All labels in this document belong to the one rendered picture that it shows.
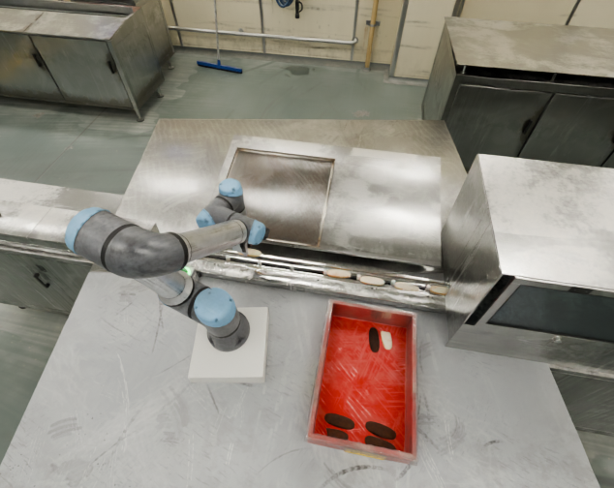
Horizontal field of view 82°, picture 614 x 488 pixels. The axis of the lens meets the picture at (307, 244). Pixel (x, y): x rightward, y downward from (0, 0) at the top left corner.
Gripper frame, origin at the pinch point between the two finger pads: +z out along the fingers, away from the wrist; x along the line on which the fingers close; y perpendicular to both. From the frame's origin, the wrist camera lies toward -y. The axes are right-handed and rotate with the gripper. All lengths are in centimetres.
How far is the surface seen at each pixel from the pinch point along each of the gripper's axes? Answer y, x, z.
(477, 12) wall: -144, -370, 26
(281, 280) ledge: -14.8, 7.2, 7.5
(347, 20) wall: -6, -370, 44
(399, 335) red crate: -63, 21, 11
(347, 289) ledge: -41.6, 6.6, 7.5
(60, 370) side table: 55, 55, 12
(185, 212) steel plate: 40.5, -25.3, 11.7
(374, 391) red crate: -55, 43, 11
